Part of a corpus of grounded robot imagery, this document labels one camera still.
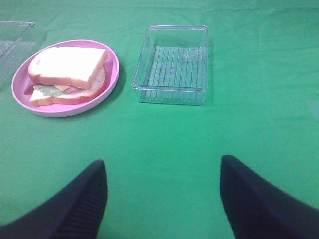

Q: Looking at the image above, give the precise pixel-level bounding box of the green tablecloth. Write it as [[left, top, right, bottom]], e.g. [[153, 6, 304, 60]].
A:
[[0, 0, 319, 239]]

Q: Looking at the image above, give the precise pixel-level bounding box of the right clear plastic tray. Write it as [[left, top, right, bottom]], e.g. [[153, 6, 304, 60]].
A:
[[132, 25, 208, 106]]

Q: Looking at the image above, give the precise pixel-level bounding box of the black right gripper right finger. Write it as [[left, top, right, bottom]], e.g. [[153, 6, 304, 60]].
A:
[[220, 155, 319, 239]]

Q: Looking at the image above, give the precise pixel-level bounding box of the left clear plastic tray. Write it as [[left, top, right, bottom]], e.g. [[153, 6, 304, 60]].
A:
[[0, 21, 35, 86]]

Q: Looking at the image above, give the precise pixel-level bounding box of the clear plastic tray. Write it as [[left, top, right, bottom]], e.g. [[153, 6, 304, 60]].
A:
[[0, 21, 35, 86], [132, 25, 208, 106]]

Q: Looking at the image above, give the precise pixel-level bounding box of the bacon strip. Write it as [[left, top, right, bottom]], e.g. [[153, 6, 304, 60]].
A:
[[64, 86, 81, 94]]

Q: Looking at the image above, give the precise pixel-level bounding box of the green lettuce leaf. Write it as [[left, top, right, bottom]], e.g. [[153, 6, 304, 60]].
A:
[[33, 84, 66, 97]]

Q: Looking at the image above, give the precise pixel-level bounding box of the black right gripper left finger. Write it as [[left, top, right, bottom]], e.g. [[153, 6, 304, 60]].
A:
[[0, 160, 107, 239]]

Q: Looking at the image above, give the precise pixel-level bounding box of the bread slice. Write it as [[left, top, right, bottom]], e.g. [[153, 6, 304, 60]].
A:
[[29, 67, 107, 107], [28, 47, 108, 89]]

